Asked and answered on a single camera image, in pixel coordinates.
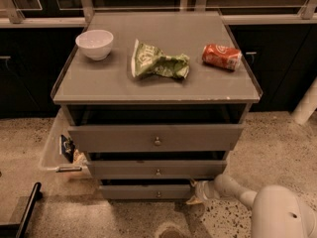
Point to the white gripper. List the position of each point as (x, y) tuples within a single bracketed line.
[(203, 190)]

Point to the grey bottom drawer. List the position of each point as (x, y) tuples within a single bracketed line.
[(147, 192)]

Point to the grey drawer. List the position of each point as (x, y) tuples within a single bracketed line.
[(155, 138), (161, 169), (147, 192)]

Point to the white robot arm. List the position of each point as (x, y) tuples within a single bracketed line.
[(277, 212)]

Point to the grey middle drawer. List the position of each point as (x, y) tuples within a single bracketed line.
[(161, 169)]

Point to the grey drawer cabinet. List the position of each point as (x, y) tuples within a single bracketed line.
[(105, 93)]

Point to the grey top drawer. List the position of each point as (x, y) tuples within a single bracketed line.
[(155, 138)]

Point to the dark snack package in bin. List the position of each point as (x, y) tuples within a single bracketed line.
[(67, 148)]

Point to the clear plastic bin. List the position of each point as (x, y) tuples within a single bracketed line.
[(52, 160)]

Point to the red soda can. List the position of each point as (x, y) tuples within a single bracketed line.
[(222, 56)]

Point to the green crumpled chip bag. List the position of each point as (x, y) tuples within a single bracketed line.
[(150, 60)]

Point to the white bowl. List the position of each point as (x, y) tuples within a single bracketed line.
[(95, 44)]

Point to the dark background counter cabinets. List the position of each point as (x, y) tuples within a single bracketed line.
[(277, 38)]

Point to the black bar object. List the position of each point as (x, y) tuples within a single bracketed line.
[(18, 230)]

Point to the white post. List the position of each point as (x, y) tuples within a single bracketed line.
[(307, 105)]

